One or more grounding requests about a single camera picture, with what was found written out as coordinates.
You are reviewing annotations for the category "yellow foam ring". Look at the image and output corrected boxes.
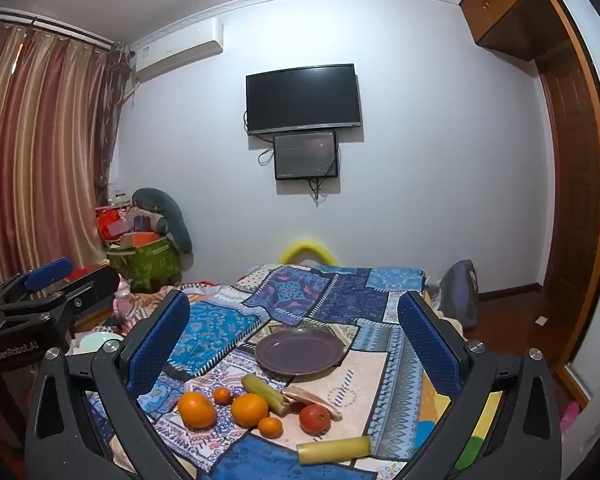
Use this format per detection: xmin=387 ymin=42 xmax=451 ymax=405
xmin=279 ymin=241 xmax=338 ymax=266

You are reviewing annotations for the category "blue patterned pillow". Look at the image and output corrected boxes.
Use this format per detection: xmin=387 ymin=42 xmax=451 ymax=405
xmin=162 ymin=300 xmax=263 ymax=381

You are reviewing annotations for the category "black wall television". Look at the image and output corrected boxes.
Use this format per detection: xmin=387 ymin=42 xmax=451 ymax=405
xmin=245 ymin=63 xmax=363 ymax=136

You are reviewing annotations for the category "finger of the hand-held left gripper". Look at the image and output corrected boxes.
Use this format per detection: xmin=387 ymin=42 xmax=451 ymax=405
xmin=0 ymin=265 xmax=121 ymax=329
xmin=0 ymin=257 xmax=74 ymax=307

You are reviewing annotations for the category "green sugarcane piece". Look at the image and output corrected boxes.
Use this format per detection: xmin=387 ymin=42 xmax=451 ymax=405
xmin=241 ymin=374 xmax=293 ymax=416

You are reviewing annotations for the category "long bread piece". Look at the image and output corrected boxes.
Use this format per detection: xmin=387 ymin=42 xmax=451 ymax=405
xmin=281 ymin=385 xmax=343 ymax=422

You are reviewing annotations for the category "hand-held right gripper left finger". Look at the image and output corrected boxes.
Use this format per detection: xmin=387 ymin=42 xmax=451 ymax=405
xmin=24 ymin=289 xmax=201 ymax=480

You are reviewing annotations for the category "large orange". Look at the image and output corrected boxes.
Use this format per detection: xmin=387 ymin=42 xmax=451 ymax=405
xmin=177 ymin=391 xmax=217 ymax=430
xmin=230 ymin=393 xmax=270 ymax=429

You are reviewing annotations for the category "curtain rail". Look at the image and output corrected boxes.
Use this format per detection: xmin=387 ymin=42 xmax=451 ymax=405
xmin=0 ymin=7 xmax=131 ymax=56

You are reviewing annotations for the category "grey backpack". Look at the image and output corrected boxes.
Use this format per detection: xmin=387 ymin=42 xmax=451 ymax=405
xmin=437 ymin=259 xmax=480 ymax=333

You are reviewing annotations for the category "striped brown curtain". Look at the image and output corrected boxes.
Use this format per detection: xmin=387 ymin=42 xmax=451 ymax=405
xmin=0 ymin=22 xmax=131 ymax=291

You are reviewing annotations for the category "pink toy figure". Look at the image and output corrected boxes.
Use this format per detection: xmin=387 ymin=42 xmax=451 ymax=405
xmin=112 ymin=280 xmax=136 ymax=318

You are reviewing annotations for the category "patchwork patterned blanket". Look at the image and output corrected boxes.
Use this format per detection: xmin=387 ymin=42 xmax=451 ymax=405
xmin=80 ymin=262 xmax=481 ymax=480

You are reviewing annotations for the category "yellow sugarcane piece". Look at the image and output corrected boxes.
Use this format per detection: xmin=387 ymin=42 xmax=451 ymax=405
xmin=296 ymin=435 xmax=373 ymax=465

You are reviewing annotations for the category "colourful cartoon blanket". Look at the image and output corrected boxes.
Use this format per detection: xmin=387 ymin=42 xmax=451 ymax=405
xmin=417 ymin=387 xmax=503 ymax=471

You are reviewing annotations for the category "small black monitor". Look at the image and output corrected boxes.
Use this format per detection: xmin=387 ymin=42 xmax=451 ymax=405
xmin=273 ymin=131 xmax=339 ymax=181

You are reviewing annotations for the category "purple plate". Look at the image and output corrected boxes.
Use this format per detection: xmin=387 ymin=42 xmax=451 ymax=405
xmin=254 ymin=329 xmax=350 ymax=377

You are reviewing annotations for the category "wooden overhead cabinet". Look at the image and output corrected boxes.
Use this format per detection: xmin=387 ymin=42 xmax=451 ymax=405
xmin=458 ymin=0 xmax=571 ymax=63

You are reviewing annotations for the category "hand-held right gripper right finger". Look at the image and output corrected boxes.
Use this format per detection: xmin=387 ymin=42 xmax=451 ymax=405
xmin=395 ymin=291 xmax=564 ymax=480

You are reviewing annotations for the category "pale green bowl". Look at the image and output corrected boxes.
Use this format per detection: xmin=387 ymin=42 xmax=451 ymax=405
xmin=77 ymin=332 xmax=126 ymax=356

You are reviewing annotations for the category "white air conditioner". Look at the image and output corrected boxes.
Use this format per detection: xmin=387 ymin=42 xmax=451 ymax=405
xmin=130 ymin=16 xmax=225 ymax=83

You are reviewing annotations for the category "red tomato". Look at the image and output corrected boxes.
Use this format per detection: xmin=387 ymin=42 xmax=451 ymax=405
xmin=299 ymin=403 xmax=332 ymax=435

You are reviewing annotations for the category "orange box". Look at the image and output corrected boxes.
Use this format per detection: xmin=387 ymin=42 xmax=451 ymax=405
xmin=125 ymin=231 xmax=160 ymax=248

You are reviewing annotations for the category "wooden door frame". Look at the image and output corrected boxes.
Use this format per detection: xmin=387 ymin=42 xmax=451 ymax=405
xmin=535 ymin=0 xmax=600 ymax=411

